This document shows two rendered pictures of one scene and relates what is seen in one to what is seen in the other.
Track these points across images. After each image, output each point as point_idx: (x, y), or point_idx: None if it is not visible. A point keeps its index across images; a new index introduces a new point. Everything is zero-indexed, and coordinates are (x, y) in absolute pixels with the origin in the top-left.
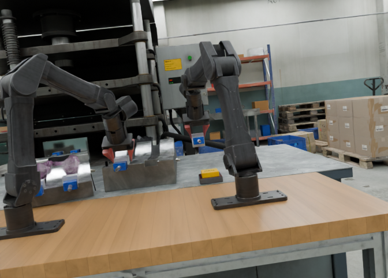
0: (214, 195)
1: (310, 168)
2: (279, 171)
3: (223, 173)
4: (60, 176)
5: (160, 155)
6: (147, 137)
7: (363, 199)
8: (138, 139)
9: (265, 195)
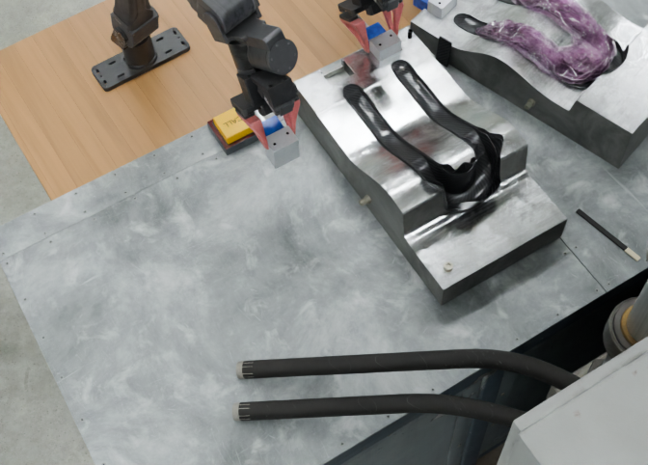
0: (198, 73)
1: (60, 222)
2: (119, 200)
3: (228, 176)
4: (499, 18)
5: (371, 137)
6: (459, 168)
7: (5, 85)
8: (477, 156)
9: (119, 68)
